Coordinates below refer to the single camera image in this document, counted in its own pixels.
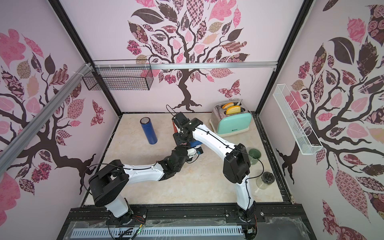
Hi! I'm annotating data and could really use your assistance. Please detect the red thermos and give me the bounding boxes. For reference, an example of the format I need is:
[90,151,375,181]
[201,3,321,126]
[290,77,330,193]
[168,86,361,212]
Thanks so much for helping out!
[172,122,178,133]

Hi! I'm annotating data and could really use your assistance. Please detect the blue thermos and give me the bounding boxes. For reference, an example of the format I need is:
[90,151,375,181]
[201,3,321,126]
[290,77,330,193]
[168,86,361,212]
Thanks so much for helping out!
[140,117,158,145]

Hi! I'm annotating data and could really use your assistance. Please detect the blue microfiber cloth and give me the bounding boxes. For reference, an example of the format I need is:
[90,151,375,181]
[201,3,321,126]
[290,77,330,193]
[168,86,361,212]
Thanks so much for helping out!
[190,140,202,148]

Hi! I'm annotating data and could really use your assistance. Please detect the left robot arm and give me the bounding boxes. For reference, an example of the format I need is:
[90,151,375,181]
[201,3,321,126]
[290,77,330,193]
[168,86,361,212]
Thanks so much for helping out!
[89,146,202,218]

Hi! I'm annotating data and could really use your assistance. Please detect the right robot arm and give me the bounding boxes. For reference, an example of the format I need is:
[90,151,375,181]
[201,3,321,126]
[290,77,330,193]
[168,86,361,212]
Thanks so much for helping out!
[172,113,256,215]

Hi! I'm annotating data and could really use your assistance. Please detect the mint green toaster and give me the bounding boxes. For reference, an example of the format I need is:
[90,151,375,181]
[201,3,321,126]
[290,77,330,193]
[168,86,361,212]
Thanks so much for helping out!
[209,99,252,137]

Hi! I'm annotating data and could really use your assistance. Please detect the toast slice rear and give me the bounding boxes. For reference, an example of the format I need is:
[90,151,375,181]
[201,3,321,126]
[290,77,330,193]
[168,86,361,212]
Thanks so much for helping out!
[222,102,235,109]

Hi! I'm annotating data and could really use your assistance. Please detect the toast slice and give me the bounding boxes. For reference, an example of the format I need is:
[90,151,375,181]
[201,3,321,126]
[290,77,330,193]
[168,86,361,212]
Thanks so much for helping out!
[222,102,235,109]
[226,106,242,115]

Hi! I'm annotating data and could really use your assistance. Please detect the toast slice front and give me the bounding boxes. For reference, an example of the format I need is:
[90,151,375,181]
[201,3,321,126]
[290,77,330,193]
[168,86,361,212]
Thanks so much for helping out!
[226,106,242,115]

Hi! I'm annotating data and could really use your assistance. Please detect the green ceramic cup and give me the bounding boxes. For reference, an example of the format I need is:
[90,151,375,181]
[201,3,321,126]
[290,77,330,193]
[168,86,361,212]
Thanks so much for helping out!
[249,149,262,165]

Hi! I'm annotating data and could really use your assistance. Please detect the clear glass jar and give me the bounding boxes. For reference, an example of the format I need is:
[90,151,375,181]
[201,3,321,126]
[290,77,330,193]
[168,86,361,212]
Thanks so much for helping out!
[256,172,275,190]

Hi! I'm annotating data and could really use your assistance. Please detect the white slotted cable duct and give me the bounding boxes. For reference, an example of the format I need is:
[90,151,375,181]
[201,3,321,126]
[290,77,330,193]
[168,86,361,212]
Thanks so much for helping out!
[69,226,243,240]

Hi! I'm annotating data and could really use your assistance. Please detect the black wire basket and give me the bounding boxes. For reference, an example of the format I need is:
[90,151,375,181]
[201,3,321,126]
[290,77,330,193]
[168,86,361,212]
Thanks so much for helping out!
[82,59,154,91]

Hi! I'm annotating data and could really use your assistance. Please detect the aluminium rail back wall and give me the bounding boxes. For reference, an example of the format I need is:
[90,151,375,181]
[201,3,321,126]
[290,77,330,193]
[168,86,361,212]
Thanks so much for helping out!
[95,62,278,70]

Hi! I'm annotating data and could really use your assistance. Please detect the aluminium rail wall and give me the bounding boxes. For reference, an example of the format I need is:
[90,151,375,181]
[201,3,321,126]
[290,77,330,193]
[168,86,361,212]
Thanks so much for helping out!
[1,63,91,174]
[95,62,278,70]

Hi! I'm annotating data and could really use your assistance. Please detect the white wire shelf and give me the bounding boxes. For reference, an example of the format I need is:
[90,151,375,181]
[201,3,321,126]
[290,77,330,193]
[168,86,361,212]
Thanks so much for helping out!
[273,84,324,155]

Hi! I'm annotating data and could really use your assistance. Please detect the aluminium rail left wall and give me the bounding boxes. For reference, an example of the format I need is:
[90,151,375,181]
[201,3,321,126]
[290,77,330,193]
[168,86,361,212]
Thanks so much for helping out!
[1,63,91,174]

